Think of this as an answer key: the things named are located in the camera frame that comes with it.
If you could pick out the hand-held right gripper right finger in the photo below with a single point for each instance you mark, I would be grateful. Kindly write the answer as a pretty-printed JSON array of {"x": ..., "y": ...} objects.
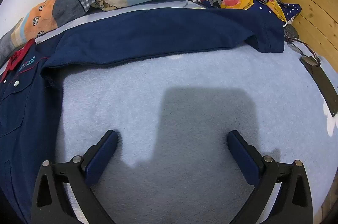
[{"x": 241, "y": 151}]

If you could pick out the grey speckled object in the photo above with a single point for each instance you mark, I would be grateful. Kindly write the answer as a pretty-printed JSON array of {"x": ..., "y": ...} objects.
[{"x": 290, "y": 32}]

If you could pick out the navy polka dot cloth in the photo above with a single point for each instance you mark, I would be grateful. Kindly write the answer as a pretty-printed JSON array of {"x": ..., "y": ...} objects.
[{"x": 264, "y": 8}]

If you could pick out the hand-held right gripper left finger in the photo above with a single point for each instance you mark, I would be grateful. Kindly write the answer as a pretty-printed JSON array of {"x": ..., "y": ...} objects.
[{"x": 104, "y": 150}]

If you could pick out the light blue cloud-print blanket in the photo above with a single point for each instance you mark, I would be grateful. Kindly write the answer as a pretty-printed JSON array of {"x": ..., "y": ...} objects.
[{"x": 184, "y": 76}]

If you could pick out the navy blue work jacket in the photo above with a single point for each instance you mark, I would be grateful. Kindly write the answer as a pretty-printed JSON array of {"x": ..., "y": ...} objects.
[{"x": 158, "y": 33}]

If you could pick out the eyeglasses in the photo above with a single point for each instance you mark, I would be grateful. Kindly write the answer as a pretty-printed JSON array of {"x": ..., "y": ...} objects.
[{"x": 309, "y": 59}]

